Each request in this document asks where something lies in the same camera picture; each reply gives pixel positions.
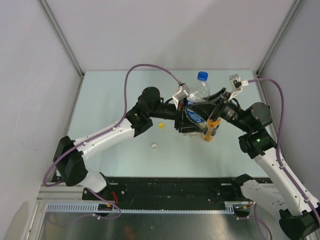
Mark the clear blue-cap water bottle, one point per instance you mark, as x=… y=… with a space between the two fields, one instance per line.
x=199 y=93

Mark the left aluminium frame post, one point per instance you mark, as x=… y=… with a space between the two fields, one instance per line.
x=48 y=13

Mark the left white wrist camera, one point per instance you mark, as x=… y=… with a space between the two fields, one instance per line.
x=181 y=93

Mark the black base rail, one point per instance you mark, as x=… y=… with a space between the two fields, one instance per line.
x=172 y=193

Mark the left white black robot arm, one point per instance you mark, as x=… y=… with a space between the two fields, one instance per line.
x=71 y=155

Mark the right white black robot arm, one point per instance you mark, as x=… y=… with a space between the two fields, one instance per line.
x=297 y=210

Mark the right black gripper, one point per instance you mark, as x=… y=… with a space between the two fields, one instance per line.
x=212 y=109

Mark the aluminium frame post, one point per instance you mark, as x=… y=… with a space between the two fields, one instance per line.
x=281 y=32
x=48 y=13

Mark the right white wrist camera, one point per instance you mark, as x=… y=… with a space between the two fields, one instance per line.
x=237 y=85

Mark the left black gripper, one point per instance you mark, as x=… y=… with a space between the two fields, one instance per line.
x=182 y=123

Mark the orange juice bottle yellow cap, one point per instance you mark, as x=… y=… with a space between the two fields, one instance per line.
x=210 y=129

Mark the blue bottle cap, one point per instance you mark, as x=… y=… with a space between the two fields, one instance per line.
x=202 y=75

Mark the right aluminium frame post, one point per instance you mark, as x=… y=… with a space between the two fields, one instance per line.
x=281 y=32

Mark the white bottle cap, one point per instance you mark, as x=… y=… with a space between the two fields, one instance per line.
x=154 y=146

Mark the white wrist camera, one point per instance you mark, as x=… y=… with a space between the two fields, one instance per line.
x=237 y=85
x=181 y=93

